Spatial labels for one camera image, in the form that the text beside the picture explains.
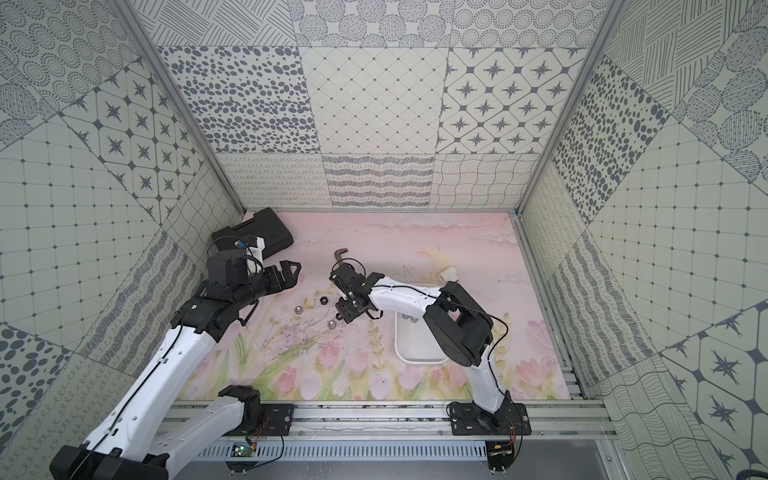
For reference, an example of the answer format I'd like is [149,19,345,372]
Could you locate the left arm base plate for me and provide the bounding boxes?
[225,403,296,437]

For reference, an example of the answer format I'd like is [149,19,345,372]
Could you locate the white pipe elbow fitting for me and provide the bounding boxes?
[437,266,459,284]

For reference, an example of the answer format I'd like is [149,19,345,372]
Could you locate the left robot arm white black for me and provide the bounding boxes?
[49,243,301,479]

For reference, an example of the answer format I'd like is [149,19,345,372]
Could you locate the rusty wrench jaw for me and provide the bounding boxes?
[334,248,348,266]

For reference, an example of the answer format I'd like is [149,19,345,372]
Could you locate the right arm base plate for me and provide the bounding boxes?
[446,399,532,436]

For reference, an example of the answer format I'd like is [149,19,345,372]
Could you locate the controller board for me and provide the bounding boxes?
[485,441,516,475]
[225,443,257,475]

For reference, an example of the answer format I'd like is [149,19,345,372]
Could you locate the aluminium rail frame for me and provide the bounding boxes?
[158,398,619,444]

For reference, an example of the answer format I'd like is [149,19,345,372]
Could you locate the left controller board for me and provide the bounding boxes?
[225,443,257,475]

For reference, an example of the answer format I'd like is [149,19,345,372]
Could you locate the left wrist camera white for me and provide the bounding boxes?
[234,235,265,264]

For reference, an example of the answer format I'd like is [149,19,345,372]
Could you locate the black plastic tool case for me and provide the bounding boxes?
[211,208,294,258]

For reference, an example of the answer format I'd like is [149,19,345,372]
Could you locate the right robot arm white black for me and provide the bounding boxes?
[329,262,509,419]

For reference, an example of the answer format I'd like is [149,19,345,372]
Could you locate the white slotted cable duct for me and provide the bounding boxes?
[196,438,486,462]

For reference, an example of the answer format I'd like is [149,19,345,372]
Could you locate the right controller board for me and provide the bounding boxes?
[485,441,516,475]

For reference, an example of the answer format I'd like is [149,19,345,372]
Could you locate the white storage tray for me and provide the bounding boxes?
[395,305,448,365]

